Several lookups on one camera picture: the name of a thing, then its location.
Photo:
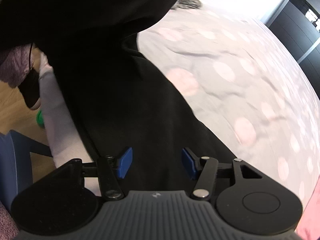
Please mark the dark sliding door wardrobe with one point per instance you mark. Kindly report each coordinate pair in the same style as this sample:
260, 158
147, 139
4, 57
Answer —
292, 25

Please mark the black slipper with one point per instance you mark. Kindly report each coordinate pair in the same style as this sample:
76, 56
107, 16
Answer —
31, 92

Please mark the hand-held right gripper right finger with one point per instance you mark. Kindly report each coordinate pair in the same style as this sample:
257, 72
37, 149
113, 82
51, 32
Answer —
188, 163

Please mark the large black garment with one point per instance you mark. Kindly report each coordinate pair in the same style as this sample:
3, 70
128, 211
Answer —
112, 92

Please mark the pink pillow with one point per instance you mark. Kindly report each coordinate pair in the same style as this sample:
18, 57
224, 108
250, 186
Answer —
311, 220

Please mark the grey pink polka dot bedsheet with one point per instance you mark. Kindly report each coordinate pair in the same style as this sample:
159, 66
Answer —
237, 80

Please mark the green object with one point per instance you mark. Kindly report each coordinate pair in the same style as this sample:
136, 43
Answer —
40, 120

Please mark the blue stool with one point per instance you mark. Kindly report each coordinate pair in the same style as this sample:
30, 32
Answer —
15, 160

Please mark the person's fuzzy pink clothing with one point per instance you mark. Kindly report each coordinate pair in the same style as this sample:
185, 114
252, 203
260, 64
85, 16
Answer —
12, 65

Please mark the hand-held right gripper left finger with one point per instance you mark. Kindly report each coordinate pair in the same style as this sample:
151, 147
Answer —
125, 163

